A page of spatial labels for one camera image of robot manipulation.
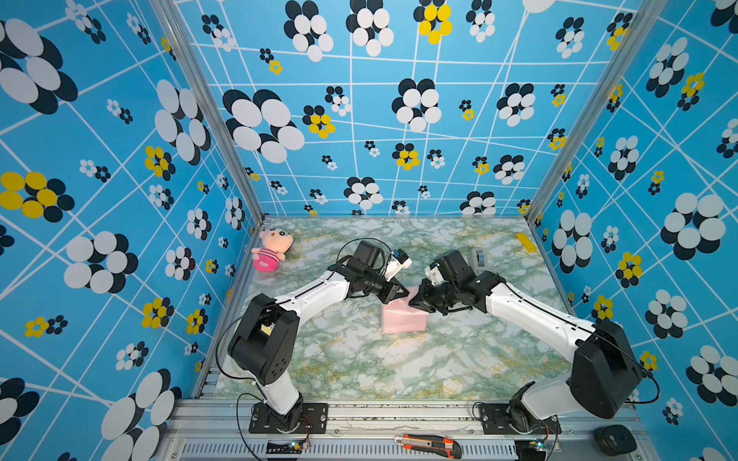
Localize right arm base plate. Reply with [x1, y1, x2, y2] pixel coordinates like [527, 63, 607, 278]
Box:
[472, 401, 561, 436]

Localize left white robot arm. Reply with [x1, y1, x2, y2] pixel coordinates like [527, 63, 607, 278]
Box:
[227, 238, 412, 428]

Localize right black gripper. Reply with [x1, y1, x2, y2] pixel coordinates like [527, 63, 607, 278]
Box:
[406, 279, 459, 315]

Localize yellow tape piece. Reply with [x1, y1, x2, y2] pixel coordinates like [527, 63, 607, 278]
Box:
[515, 232, 538, 254]

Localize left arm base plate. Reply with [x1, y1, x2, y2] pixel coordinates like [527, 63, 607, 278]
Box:
[248, 399, 329, 434]

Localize black computer mouse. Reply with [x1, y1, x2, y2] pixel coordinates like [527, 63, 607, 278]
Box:
[593, 425, 637, 456]

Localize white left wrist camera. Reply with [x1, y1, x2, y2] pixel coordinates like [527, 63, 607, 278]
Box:
[391, 249, 412, 268]

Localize pink plush doll toy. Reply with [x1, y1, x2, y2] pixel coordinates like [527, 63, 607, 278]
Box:
[252, 228, 294, 273]

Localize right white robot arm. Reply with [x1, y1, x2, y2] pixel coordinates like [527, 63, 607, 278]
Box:
[409, 251, 643, 432]

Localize red black utility knife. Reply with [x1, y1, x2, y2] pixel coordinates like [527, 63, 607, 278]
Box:
[394, 434, 463, 459]

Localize purple wrapping paper sheet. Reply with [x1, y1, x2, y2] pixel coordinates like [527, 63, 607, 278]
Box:
[382, 286, 429, 334]

